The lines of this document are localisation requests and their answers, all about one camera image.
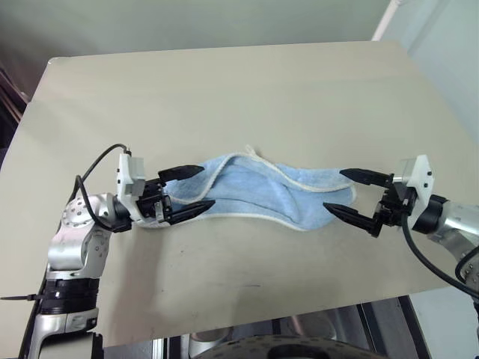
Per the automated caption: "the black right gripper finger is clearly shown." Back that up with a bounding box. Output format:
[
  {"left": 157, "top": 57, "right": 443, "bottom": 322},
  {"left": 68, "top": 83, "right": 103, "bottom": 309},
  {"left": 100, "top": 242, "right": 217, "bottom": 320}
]
[
  {"left": 323, "top": 203, "right": 379, "bottom": 237},
  {"left": 340, "top": 168, "right": 394, "bottom": 186}
]

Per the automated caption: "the light blue towel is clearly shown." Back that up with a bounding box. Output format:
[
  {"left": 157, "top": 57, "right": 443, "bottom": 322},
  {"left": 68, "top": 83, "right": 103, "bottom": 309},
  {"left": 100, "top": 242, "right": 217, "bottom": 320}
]
[{"left": 144, "top": 144, "right": 356, "bottom": 233}]

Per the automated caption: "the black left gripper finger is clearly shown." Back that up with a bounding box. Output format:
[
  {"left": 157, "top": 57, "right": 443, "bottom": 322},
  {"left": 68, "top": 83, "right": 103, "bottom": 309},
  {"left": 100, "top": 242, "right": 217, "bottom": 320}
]
[
  {"left": 164, "top": 200, "right": 216, "bottom": 226},
  {"left": 157, "top": 164, "right": 204, "bottom": 183}
]

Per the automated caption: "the white pipe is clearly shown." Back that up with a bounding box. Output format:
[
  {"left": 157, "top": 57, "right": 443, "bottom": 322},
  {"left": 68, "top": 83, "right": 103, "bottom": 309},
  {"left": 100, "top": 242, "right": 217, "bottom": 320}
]
[{"left": 371, "top": 0, "right": 405, "bottom": 42}]

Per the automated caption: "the dark metal table frame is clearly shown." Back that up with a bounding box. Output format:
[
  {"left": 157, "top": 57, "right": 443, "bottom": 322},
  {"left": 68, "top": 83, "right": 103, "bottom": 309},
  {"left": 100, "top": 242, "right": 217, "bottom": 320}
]
[{"left": 149, "top": 295, "right": 431, "bottom": 359}]

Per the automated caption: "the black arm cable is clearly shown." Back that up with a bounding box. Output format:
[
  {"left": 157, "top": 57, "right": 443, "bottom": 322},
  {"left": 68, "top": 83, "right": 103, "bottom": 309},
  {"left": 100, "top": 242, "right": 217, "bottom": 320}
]
[
  {"left": 73, "top": 143, "right": 134, "bottom": 231},
  {"left": 400, "top": 209, "right": 479, "bottom": 300}
]

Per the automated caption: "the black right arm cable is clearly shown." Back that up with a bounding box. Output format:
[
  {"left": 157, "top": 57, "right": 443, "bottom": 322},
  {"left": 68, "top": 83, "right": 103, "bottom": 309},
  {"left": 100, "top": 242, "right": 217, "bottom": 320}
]
[{"left": 400, "top": 209, "right": 479, "bottom": 300}]

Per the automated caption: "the black zip tie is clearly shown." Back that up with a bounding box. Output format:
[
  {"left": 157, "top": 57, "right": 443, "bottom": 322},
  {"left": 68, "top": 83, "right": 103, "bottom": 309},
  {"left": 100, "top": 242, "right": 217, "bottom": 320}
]
[{"left": 0, "top": 294, "right": 46, "bottom": 302}]

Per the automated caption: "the dark dotted round disc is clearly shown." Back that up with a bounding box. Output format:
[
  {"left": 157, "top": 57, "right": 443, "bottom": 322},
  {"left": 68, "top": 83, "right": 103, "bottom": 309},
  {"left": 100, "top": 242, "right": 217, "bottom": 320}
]
[{"left": 209, "top": 334, "right": 379, "bottom": 359}]

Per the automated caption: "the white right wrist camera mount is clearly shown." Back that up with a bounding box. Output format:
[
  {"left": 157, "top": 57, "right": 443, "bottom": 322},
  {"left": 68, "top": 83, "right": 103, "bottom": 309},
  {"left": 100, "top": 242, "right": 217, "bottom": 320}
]
[{"left": 400, "top": 153, "right": 435, "bottom": 220}]

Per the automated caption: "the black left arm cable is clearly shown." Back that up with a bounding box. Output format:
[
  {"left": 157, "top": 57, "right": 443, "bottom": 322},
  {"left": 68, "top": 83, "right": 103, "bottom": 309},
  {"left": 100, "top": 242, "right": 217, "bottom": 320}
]
[{"left": 73, "top": 143, "right": 134, "bottom": 231}]

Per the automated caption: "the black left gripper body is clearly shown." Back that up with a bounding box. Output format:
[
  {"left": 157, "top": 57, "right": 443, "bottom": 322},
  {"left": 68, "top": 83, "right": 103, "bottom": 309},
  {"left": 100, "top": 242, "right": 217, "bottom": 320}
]
[{"left": 136, "top": 179, "right": 173, "bottom": 226}]

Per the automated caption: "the dark brown cabinet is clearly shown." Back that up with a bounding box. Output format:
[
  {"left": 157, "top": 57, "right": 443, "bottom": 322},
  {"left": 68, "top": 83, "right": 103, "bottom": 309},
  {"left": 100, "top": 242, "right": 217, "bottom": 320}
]
[{"left": 0, "top": 59, "right": 37, "bottom": 173}]

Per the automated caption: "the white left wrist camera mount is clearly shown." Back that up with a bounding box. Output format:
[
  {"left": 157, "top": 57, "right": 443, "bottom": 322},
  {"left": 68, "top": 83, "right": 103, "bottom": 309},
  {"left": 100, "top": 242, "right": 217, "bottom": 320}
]
[{"left": 116, "top": 152, "right": 147, "bottom": 221}]

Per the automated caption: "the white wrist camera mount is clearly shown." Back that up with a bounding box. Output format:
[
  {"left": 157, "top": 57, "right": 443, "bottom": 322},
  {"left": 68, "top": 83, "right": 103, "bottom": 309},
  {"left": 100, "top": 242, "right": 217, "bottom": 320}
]
[
  {"left": 400, "top": 153, "right": 435, "bottom": 220},
  {"left": 116, "top": 152, "right": 147, "bottom": 221}
]

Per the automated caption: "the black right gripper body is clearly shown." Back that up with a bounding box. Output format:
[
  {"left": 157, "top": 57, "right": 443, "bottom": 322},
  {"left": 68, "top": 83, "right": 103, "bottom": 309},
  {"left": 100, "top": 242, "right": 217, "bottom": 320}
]
[{"left": 375, "top": 174, "right": 418, "bottom": 228}]

